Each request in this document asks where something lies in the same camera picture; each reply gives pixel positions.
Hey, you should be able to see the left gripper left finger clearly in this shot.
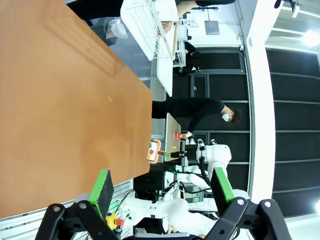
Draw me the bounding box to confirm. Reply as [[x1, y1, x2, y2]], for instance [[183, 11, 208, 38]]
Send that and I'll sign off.
[[34, 168, 120, 240]]

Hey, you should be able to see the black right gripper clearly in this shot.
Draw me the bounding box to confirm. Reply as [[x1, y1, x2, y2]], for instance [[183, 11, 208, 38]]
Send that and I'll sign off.
[[163, 144, 199, 164]]

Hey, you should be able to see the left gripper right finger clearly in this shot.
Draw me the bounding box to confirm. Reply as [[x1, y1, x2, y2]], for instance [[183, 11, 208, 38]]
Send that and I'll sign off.
[[204, 166, 293, 240]]

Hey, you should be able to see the pink handled cleaning roller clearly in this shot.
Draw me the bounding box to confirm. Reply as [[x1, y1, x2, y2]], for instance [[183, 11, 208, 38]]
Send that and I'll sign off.
[[145, 139, 166, 164]]

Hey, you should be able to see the white wire dish rack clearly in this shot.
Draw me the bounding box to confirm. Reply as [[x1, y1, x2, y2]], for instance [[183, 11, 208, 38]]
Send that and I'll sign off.
[[139, 0, 180, 61]]

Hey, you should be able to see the white wire basket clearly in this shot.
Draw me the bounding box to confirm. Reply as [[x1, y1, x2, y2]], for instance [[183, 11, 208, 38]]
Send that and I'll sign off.
[[119, 0, 161, 61]]

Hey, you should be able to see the person's right forearm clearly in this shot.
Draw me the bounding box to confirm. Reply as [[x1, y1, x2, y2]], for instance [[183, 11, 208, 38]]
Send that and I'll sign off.
[[176, 0, 197, 20]]

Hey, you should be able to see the wooden background table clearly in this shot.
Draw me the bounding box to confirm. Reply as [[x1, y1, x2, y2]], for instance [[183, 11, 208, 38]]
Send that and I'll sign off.
[[165, 112, 189, 162]]

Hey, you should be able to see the yellow emergency stop button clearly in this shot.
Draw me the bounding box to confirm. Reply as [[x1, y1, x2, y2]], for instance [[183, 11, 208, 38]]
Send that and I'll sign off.
[[105, 213, 126, 229]]

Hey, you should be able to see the white control box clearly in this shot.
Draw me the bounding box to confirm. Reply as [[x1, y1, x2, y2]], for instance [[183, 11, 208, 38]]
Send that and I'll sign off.
[[121, 196, 141, 224]]

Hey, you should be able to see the bending person with face mask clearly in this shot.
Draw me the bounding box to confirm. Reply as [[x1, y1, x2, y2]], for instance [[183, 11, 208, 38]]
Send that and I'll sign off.
[[151, 97, 243, 135]]

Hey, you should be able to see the white side table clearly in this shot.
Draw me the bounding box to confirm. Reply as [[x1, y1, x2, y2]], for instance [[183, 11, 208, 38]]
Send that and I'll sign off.
[[149, 56, 174, 98]]

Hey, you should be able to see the seated person in black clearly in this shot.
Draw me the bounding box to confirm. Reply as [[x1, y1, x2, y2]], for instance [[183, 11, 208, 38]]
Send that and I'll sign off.
[[184, 41, 201, 73]]

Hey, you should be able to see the clear plastic bag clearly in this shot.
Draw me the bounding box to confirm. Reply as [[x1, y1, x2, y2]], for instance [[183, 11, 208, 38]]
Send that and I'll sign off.
[[105, 18, 129, 40]]

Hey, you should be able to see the white cutlery holder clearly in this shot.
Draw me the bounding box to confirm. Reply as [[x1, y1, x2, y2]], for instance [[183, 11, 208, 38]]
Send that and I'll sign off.
[[155, 0, 179, 22]]

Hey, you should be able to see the person's black clothed body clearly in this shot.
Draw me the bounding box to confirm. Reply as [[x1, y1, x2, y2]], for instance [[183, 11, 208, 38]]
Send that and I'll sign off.
[[66, 0, 237, 20]]

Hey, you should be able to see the bright ceiling light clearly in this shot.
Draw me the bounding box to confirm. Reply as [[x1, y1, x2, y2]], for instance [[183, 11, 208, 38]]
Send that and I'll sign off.
[[303, 28, 320, 49]]

